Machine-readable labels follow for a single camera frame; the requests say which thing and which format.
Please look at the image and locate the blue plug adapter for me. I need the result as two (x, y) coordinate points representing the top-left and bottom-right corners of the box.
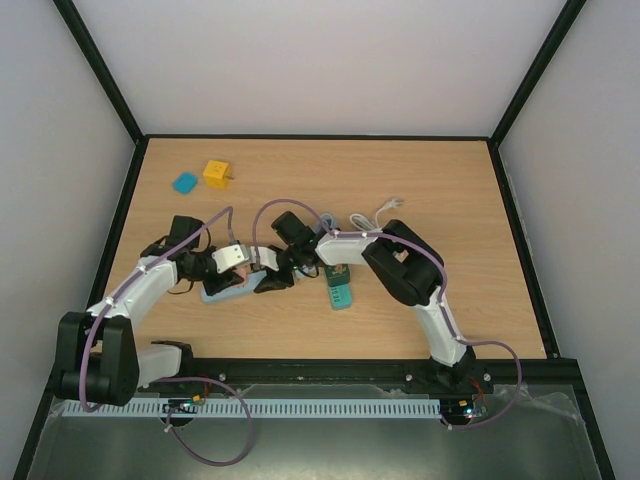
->
(172, 172), (198, 195)

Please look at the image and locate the light blue power strip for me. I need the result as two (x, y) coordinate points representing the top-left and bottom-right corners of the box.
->
(201, 271), (266, 304)

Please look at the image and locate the black metal cage frame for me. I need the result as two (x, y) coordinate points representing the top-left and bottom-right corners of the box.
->
(12, 0), (619, 480)

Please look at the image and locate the dark green plug adapter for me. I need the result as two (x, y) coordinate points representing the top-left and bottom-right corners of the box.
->
(324, 264), (350, 287)

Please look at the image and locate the white power cable with plug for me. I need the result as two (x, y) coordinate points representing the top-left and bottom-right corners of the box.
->
(348, 196), (405, 234)

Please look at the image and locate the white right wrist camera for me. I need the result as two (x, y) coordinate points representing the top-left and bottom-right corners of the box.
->
(249, 246), (279, 271)

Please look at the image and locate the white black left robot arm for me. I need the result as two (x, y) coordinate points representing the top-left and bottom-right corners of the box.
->
(52, 215), (250, 411)

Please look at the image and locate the pink charger plug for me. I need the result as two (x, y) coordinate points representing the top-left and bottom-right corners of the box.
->
(234, 267), (249, 288)

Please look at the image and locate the yellow cube socket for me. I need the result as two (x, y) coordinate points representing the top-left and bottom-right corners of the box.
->
(203, 160), (234, 189)

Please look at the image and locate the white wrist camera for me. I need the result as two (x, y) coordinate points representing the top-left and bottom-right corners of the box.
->
(249, 246), (279, 271)
(211, 243), (251, 274)

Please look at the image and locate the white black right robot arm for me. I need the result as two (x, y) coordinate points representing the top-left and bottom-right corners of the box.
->
(252, 211), (476, 392)

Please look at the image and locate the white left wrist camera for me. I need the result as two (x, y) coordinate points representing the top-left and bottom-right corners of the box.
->
(211, 243), (251, 274)

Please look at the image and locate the slotted grey cable duct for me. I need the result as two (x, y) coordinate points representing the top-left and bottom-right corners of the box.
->
(92, 398), (441, 419)

